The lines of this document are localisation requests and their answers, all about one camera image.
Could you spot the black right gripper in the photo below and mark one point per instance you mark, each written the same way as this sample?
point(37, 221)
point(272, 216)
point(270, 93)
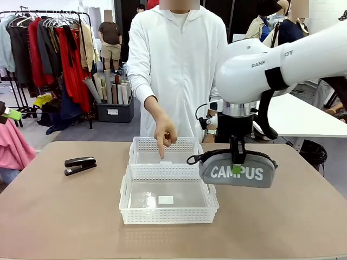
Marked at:
point(236, 124)

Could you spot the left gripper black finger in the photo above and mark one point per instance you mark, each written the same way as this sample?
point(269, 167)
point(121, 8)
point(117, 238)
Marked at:
point(2, 105)
point(12, 114)

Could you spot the grey CAMPUS pencil case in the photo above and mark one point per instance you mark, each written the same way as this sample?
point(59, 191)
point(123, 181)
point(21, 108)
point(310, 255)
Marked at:
point(244, 178)

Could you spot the black stapler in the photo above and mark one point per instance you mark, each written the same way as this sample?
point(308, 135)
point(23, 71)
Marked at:
point(81, 162)

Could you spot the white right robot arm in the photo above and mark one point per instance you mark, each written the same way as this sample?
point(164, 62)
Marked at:
point(271, 67)

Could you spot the person's left forearm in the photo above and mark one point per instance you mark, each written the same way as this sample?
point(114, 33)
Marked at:
point(209, 138)

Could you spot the person's right hand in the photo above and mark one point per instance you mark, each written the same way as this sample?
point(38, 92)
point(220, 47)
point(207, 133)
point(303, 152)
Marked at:
point(165, 130)

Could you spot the white wrist watch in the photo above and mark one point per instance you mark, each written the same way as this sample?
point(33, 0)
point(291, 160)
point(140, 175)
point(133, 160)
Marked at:
point(211, 132)

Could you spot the yellow cloth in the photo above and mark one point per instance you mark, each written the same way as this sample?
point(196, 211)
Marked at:
point(43, 101)

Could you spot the pink cloth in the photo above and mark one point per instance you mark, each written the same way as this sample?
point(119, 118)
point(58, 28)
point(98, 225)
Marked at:
point(13, 149)

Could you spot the dark brown hanging garment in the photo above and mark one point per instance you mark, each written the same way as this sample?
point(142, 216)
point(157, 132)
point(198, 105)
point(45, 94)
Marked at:
point(19, 54)

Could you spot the red hanging jacket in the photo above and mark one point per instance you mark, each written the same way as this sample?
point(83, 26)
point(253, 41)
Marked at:
point(38, 62)

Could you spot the light grey hanging garment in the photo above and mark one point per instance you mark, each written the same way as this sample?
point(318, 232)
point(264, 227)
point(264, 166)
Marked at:
point(5, 46)

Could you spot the long red hanging dress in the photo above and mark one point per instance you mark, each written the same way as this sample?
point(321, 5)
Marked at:
point(73, 81)

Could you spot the white table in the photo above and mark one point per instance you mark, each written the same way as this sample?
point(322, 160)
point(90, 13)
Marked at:
point(298, 119)

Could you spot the slanted grey paper roll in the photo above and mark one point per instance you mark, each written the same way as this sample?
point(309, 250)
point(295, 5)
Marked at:
point(92, 89)

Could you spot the small white plastic basket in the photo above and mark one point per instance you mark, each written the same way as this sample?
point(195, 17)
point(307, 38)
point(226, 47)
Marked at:
point(146, 146)

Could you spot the black hanging scarf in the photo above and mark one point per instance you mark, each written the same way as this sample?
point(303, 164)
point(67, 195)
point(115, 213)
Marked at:
point(71, 43)

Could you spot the large white plastic basket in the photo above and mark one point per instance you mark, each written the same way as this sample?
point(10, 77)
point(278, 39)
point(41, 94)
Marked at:
point(168, 215)

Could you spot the person in white hoodie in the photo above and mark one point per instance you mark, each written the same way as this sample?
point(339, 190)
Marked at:
point(184, 67)

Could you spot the tall grey paper roll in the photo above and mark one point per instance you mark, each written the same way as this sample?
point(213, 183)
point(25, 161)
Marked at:
point(107, 86)

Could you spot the black storage bin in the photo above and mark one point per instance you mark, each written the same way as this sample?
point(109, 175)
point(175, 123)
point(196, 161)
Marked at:
point(114, 112)

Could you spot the beige hanging garment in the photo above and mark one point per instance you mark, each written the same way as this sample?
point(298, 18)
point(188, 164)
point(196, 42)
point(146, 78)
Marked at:
point(88, 46)

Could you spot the black clothes rack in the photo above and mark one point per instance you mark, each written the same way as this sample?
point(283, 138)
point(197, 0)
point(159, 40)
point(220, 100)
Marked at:
point(81, 32)

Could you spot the brown paper roll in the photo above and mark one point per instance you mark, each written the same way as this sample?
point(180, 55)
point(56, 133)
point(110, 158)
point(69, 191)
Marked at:
point(117, 89)

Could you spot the white sign board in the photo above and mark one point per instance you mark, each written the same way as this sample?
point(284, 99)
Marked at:
point(237, 38)

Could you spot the man in brown shirt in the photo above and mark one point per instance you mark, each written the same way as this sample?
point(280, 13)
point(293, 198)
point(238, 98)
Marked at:
point(109, 38)

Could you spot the mannequin with beige coat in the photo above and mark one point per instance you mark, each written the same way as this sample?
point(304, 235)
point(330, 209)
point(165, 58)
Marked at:
point(256, 27)

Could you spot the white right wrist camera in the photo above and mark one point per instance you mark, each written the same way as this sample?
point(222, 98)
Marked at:
point(216, 105)

